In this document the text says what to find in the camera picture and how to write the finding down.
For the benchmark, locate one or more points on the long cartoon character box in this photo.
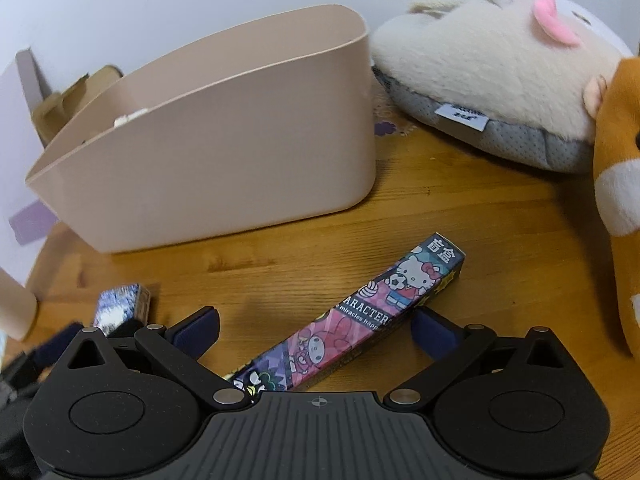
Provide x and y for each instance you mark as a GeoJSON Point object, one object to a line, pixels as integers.
{"type": "Point", "coordinates": [359, 320]}

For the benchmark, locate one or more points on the hamster plush with carrot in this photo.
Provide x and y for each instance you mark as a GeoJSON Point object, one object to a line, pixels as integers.
{"type": "Point", "coordinates": [614, 106]}

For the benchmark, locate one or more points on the cream plush slipper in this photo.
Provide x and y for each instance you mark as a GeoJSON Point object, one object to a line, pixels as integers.
{"type": "Point", "coordinates": [505, 76]}

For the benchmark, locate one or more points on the brown cardboard stand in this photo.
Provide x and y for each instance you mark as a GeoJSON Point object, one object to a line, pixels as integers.
{"type": "Point", "coordinates": [55, 111]}

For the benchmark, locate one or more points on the cream thermos bottle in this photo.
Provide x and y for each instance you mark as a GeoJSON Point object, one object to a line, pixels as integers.
{"type": "Point", "coordinates": [18, 307]}

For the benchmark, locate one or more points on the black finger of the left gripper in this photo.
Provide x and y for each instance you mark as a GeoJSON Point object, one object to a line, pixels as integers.
{"type": "Point", "coordinates": [50, 351]}

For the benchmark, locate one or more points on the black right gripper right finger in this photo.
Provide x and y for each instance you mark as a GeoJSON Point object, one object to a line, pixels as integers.
{"type": "Point", "coordinates": [454, 350]}

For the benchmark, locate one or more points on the beige plastic storage bin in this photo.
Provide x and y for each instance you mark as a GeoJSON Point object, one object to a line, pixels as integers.
{"type": "Point", "coordinates": [262, 123]}

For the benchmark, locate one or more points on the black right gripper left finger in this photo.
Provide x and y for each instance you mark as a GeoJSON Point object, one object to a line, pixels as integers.
{"type": "Point", "coordinates": [175, 351]}

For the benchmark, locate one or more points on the blue white card box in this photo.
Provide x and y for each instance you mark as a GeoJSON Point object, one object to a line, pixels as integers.
{"type": "Point", "coordinates": [117, 306]}

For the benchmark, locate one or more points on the lavender headboard panel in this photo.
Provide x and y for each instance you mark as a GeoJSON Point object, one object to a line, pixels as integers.
{"type": "Point", "coordinates": [25, 221]}

